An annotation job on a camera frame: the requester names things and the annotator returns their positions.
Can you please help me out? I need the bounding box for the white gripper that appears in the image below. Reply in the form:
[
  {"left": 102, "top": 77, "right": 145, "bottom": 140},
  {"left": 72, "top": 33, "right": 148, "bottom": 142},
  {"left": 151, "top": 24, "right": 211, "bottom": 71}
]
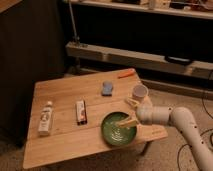
[{"left": 116, "top": 97, "right": 154, "bottom": 128}]

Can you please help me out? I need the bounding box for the white ceramic cup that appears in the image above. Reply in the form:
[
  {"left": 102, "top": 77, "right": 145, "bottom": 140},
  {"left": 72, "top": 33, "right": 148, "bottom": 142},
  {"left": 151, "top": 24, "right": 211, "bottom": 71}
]
[{"left": 132, "top": 85, "right": 148, "bottom": 102}]

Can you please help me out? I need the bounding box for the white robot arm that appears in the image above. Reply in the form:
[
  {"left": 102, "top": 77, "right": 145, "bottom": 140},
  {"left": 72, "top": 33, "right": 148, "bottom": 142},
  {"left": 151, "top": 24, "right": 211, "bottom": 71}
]
[{"left": 116, "top": 98, "right": 213, "bottom": 171}]

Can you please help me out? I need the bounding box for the green ceramic bowl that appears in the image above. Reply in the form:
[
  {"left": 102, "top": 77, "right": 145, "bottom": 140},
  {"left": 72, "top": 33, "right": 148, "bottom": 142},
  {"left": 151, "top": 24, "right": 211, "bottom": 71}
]
[{"left": 101, "top": 112, "right": 137, "bottom": 146}]

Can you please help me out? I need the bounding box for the blue sponge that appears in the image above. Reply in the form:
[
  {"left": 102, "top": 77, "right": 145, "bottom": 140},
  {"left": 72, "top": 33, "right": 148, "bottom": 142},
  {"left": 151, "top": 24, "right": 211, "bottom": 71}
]
[{"left": 101, "top": 81, "right": 113, "bottom": 96}]

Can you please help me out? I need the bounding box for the orange marker pen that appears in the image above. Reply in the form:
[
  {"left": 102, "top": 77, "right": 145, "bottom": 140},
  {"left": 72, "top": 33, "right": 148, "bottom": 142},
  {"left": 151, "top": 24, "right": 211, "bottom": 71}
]
[{"left": 118, "top": 69, "right": 135, "bottom": 79}]

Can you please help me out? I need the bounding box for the small rectangular snack box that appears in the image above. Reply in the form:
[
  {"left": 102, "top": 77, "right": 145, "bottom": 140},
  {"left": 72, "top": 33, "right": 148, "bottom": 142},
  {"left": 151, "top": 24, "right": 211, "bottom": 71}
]
[{"left": 76, "top": 100, "right": 87, "bottom": 125}]

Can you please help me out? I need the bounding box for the wooden folding table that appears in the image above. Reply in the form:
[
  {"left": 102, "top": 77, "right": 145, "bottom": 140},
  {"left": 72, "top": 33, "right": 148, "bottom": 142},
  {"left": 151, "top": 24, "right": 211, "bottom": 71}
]
[{"left": 22, "top": 68, "right": 169, "bottom": 170}]

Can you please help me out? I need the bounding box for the metal shelf beam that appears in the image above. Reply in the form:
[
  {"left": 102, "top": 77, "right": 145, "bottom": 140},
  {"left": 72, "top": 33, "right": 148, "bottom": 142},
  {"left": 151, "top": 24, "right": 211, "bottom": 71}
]
[{"left": 66, "top": 42, "right": 213, "bottom": 78}]

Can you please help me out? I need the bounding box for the white tube bottle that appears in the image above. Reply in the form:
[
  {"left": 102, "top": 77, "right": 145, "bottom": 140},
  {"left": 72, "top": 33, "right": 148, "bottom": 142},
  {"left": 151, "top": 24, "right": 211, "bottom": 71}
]
[{"left": 38, "top": 101, "right": 53, "bottom": 136}]

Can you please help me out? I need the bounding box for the metal stand pole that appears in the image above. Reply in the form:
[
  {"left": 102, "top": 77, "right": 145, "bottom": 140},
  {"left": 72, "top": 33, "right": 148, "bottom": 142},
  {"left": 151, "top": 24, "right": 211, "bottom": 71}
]
[{"left": 68, "top": 0, "right": 81, "bottom": 74}]

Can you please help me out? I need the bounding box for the upper wooden shelf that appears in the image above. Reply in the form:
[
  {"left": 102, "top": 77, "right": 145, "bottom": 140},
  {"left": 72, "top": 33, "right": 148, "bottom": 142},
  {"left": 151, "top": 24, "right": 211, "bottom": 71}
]
[{"left": 62, "top": 0, "right": 213, "bottom": 20}]

